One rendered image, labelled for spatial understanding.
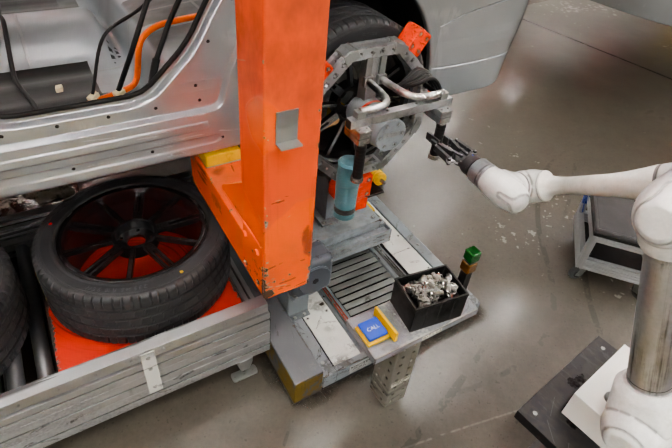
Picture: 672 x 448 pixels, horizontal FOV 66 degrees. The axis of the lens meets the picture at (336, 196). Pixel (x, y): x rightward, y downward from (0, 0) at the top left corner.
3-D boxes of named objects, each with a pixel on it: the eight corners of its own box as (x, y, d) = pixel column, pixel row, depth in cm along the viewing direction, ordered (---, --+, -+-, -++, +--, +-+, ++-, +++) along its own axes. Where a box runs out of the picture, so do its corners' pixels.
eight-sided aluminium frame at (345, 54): (404, 151, 224) (429, 29, 190) (413, 159, 220) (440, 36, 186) (292, 183, 200) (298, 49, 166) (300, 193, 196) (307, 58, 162)
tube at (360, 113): (369, 84, 183) (373, 56, 176) (402, 110, 170) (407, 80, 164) (326, 93, 175) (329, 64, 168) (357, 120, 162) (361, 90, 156)
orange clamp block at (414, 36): (405, 49, 191) (419, 28, 189) (417, 58, 186) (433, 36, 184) (394, 41, 186) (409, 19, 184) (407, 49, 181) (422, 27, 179)
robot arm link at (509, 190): (470, 192, 169) (495, 190, 177) (504, 220, 159) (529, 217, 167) (485, 164, 164) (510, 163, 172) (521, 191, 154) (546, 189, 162)
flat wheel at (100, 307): (168, 196, 235) (161, 153, 220) (265, 275, 203) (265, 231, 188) (16, 270, 194) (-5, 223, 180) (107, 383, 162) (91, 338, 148)
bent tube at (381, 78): (413, 75, 191) (419, 48, 185) (447, 99, 179) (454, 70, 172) (374, 83, 184) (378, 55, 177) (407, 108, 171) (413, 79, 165)
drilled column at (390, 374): (390, 375, 204) (408, 306, 177) (405, 396, 197) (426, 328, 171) (369, 386, 199) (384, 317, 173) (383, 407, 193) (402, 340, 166)
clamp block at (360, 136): (355, 130, 173) (357, 116, 170) (370, 143, 167) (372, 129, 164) (343, 133, 171) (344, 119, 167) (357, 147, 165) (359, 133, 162)
